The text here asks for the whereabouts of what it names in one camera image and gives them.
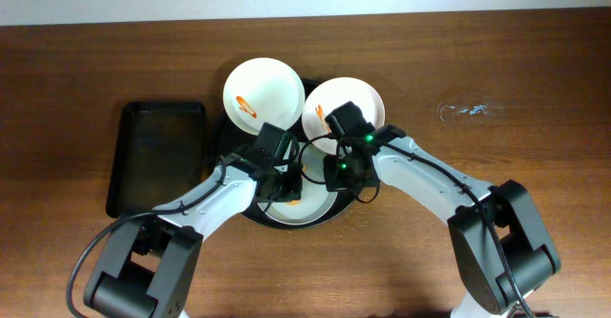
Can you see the pale blue plate front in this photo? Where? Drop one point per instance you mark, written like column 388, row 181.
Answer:
column 315, row 201

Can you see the green and yellow sponge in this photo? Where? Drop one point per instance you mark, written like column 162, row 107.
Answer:
column 293, row 202

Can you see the white plate top left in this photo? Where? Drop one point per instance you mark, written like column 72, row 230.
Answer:
column 263, row 90

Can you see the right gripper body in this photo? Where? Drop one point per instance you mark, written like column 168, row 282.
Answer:
column 335, row 177

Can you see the black round tray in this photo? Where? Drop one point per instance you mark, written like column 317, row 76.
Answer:
column 226, row 137

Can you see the white plate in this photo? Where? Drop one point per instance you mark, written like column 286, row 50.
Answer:
column 263, row 90
column 335, row 92

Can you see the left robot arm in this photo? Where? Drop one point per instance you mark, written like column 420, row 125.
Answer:
column 148, row 262

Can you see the white plate top right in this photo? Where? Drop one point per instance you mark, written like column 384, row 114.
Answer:
column 335, row 92

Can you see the black rectangular tray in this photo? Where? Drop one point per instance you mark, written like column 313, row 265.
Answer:
column 158, row 155

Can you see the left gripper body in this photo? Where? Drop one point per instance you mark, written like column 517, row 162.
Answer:
column 288, row 187

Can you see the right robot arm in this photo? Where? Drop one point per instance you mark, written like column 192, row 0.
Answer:
column 503, row 250

